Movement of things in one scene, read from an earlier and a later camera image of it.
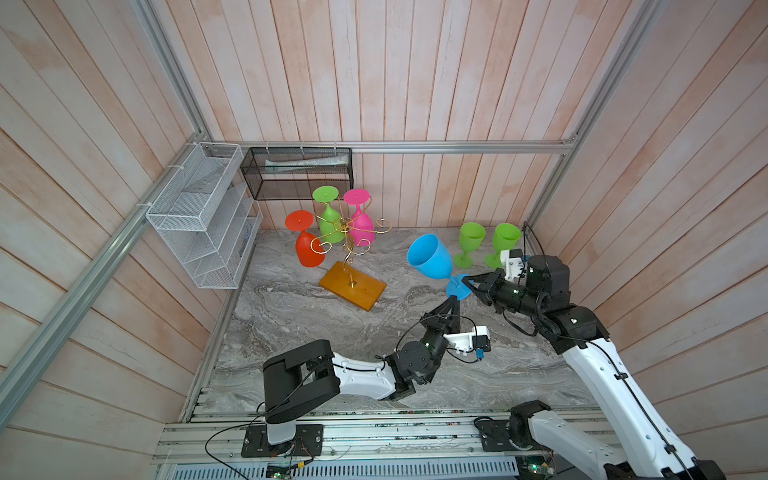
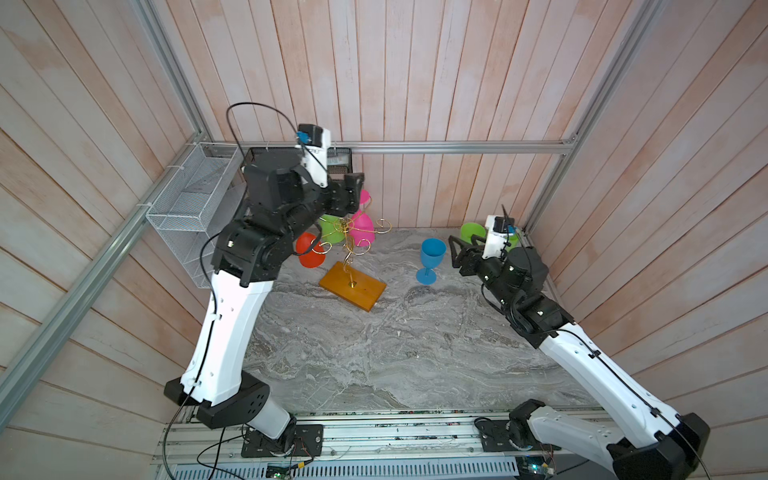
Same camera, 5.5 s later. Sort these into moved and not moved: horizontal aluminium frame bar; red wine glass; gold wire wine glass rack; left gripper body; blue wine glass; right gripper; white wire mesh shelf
Moved: blue wine glass; left gripper body; right gripper
Not moved: horizontal aluminium frame bar; gold wire wine glass rack; white wire mesh shelf; red wine glass
